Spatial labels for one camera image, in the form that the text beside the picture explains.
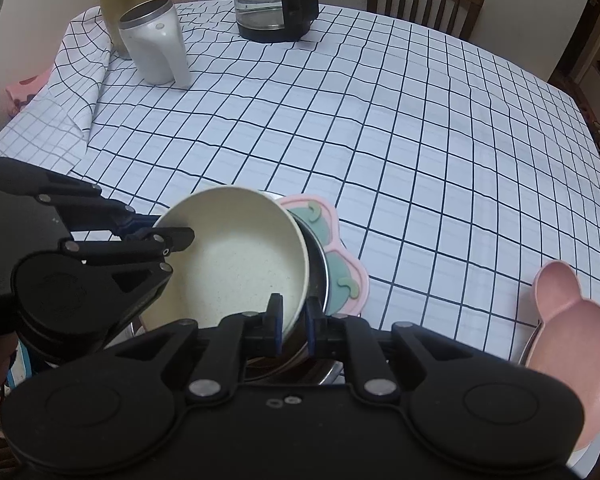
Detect cream round bowl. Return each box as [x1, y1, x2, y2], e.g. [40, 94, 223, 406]
[150, 186, 310, 346]

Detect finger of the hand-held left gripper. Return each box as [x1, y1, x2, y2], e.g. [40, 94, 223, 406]
[61, 227, 196, 267]
[0, 156, 154, 237]

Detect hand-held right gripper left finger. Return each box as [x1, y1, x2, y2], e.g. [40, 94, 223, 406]
[112, 292, 285, 404]

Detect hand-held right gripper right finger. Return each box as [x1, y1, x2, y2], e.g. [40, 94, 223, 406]
[305, 298, 490, 406]

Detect large stainless steel bowl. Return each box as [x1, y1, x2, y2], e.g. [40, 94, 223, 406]
[129, 310, 344, 387]

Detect pink pot with steel lining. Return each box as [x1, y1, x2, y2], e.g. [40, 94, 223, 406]
[257, 190, 332, 322]

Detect white black-checked tablecloth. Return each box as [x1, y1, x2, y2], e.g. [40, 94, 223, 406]
[0, 0, 600, 396]

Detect pink and green flat plate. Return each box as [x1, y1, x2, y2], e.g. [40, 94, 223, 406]
[278, 195, 370, 317]

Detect white steel-lined jug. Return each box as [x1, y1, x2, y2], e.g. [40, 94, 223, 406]
[117, 0, 193, 90]

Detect pink bear-shaped plate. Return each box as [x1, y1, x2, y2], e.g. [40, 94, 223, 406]
[524, 260, 600, 453]

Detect yellow thermos bottle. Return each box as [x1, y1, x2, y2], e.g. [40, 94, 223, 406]
[99, 0, 168, 59]

